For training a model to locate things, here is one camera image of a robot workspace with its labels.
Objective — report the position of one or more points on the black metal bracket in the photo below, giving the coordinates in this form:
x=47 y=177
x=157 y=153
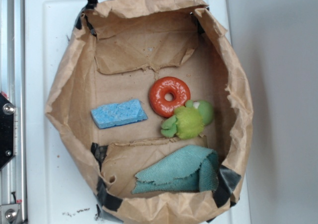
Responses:
x=7 y=130

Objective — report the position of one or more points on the white plastic tray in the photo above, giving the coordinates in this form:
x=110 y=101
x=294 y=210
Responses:
x=56 y=191

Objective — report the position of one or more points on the blue sponge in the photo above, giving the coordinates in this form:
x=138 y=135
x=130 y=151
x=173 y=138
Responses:
x=118 y=114

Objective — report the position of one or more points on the aluminium frame rail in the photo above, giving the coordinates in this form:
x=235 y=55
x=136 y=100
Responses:
x=13 y=186

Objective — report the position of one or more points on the orange glazed toy donut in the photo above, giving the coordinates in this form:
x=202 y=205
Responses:
x=168 y=93

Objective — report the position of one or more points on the brown paper bag bin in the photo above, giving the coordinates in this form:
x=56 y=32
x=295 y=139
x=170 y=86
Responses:
x=118 y=49

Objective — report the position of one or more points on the teal microfiber cloth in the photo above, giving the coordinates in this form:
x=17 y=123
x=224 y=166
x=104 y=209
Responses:
x=191 y=168

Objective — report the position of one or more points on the green plush turtle toy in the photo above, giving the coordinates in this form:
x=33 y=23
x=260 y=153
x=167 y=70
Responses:
x=189 y=120

